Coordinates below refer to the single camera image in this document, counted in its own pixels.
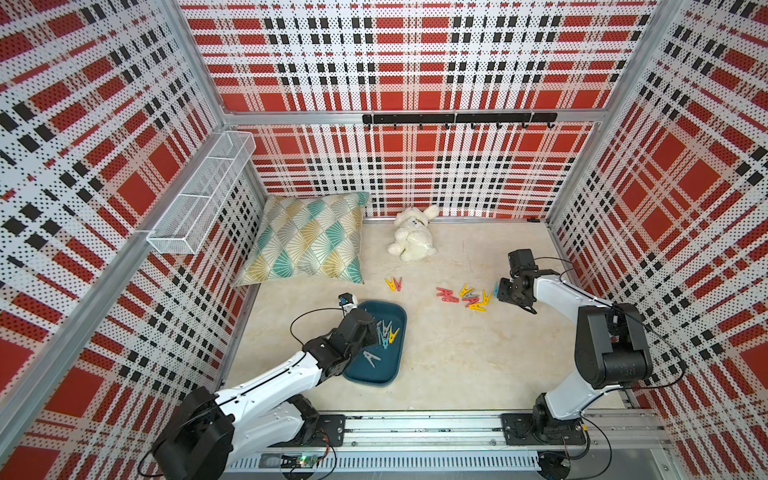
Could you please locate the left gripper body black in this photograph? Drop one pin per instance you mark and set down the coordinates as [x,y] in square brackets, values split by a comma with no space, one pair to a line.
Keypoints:
[370,337]

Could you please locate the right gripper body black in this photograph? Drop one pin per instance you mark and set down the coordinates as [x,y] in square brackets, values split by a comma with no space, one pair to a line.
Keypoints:
[507,291]

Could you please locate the grey clothespin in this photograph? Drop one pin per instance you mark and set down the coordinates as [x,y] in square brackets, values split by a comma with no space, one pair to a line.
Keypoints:
[385,328]
[371,358]

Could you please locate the teal plastic storage box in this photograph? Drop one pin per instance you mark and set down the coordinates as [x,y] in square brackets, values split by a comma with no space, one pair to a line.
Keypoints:
[387,369]

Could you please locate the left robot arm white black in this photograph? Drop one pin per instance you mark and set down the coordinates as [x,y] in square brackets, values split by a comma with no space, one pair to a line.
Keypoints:
[209,431]

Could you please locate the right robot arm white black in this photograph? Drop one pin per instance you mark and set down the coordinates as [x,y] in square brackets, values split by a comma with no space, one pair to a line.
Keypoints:
[611,350]

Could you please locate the red clothespin flat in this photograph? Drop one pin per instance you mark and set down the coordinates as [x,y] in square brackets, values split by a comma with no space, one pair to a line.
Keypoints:
[447,295]

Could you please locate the patterned cushion teal yellow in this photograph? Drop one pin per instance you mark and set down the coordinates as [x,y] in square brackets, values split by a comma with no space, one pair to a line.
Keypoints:
[308,237]

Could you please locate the white plush toy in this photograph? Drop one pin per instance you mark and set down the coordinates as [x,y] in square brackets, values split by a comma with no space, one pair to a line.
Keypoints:
[413,240]

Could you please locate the green circuit board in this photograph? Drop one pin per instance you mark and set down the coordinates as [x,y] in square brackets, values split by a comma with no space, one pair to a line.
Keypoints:
[302,461]

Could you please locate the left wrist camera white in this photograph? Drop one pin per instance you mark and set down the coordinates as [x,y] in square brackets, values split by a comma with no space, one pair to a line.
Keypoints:
[347,302]

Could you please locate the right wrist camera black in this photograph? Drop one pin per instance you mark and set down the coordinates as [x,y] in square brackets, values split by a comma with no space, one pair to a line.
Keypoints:
[522,262]

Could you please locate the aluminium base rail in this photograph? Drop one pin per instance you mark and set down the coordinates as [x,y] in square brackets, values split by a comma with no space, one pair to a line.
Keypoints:
[483,430]

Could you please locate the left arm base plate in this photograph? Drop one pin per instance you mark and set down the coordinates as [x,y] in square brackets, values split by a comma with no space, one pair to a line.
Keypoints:
[321,431]

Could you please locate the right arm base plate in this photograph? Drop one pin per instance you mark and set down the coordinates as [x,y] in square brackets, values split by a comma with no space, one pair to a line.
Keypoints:
[528,429]

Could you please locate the black hook rail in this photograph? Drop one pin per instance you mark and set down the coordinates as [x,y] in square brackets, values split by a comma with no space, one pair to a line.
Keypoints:
[522,118]

